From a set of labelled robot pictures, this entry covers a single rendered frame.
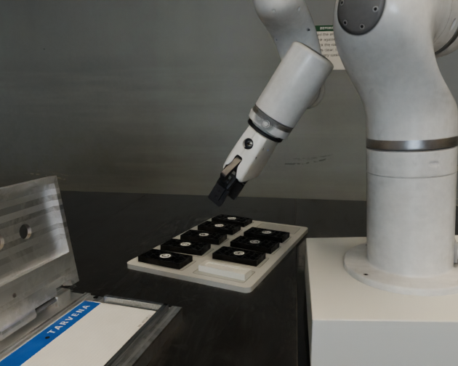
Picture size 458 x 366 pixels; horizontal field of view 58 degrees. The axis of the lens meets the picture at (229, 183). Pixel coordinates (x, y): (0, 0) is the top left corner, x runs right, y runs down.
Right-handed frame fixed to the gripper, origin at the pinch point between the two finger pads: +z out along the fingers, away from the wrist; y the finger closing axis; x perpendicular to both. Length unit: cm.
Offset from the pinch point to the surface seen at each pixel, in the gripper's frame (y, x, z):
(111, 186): 140, 110, 113
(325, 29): 177, 53, -41
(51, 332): -37.6, -0.7, 15.0
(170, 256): -7.3, 0.4, 15.3
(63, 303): -30.9, 3.5, 17.8
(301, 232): 23.0, -15.4, 6.0
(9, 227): -37.3, 12.5, 7.5
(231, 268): -7.1, -10.9, 8.1
